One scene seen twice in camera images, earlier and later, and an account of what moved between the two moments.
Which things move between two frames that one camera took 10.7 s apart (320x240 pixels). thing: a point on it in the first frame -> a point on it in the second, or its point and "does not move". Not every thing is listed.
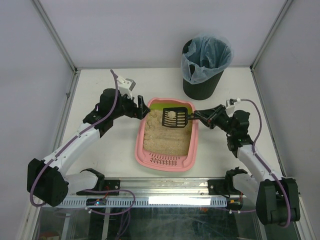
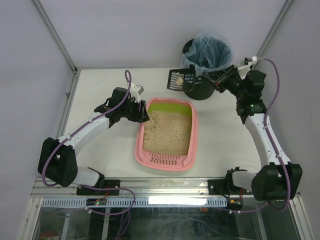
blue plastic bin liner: x=208 y=53 does not move
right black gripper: x=211 y=118 -> x=222 y=80
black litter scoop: x=176 y=117 -> x=182 y=79
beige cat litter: x=159 y=140 does not move
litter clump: x=171 y=114 -> x=179 y=81
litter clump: x=146 y=136 does not move
